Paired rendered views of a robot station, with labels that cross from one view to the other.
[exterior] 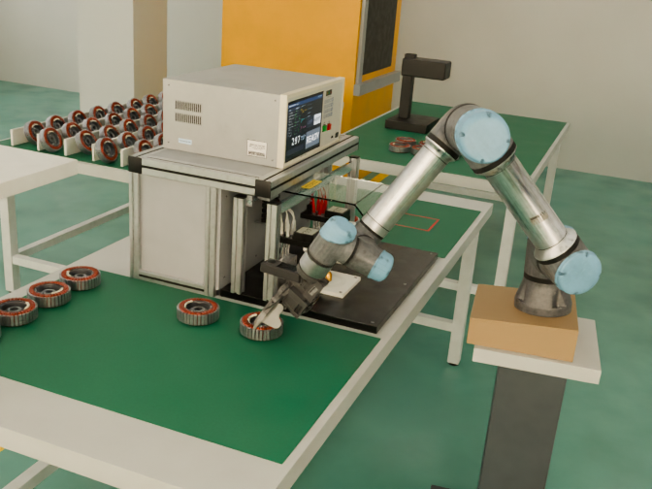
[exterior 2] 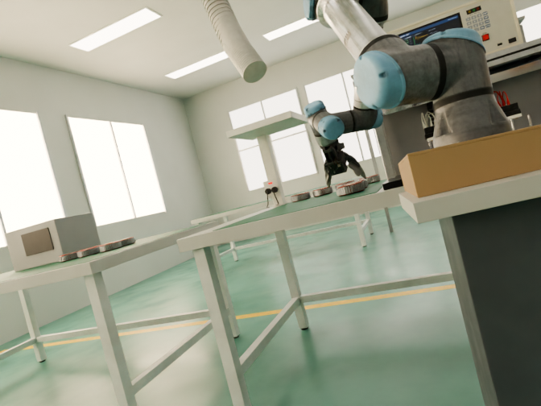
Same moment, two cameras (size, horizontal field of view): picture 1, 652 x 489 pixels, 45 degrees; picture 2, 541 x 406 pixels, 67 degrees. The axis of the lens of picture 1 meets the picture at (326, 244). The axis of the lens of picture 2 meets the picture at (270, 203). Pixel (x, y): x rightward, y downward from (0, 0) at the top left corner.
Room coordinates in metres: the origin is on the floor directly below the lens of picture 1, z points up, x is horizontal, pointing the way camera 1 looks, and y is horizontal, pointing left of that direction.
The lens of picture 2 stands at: (1.53, -1.46, 0.83)
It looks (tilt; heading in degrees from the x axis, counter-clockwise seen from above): 1 degrees down; 90
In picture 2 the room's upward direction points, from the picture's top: 14 degrees counter-clockwise
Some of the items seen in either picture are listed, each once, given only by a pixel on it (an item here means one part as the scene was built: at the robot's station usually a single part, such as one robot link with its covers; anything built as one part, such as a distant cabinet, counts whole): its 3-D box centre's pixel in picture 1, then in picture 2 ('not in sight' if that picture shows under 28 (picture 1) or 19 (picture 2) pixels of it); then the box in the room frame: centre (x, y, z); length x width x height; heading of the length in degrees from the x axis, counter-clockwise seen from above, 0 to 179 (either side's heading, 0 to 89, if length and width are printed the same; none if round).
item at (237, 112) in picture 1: (257, 111); (447, 51); (2.39, 0.24, 1.22); 0.44 x 0.39 x 0.20; 159
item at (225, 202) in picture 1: (271, 210); (463, 120); (2.36, 0.18, 0.92); 0.66 x 0.01 x 0.30; 159
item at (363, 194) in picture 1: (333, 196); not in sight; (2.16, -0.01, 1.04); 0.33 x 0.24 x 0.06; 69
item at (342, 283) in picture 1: (328, 281); not in sight; (2.16, -0.02, 0.78); 0.15 x 0.15 x 0.01; 69
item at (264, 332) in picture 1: (261, 325); (350, 188); (1.85, 0.15, 0.77); 0.11 x 0.11 x 0.04
